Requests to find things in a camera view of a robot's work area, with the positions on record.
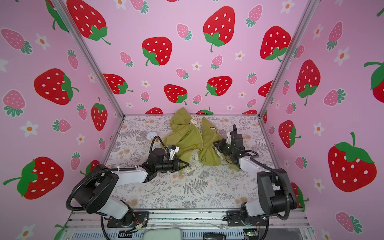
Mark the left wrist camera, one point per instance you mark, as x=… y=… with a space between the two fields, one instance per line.
x=173 y=150

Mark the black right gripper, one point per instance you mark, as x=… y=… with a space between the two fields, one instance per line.
x=222 y=142

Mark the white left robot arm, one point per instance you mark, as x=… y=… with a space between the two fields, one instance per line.
x=93 y=193

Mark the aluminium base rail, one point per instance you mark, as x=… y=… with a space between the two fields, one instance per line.
x=186 y=219

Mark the black device on rail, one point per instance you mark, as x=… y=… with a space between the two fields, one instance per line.
x=214 y=236

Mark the small white-lidded can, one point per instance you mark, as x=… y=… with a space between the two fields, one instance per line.
x=150 y=136

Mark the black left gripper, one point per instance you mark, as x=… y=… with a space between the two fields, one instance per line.
x=176 y=164

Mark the white device on rail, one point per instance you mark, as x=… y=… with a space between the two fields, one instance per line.
x=163 y=234

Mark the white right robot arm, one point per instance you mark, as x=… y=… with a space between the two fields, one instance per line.
x=276 y=197

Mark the green zip jacket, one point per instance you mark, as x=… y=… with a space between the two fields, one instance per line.
x=192 y=137

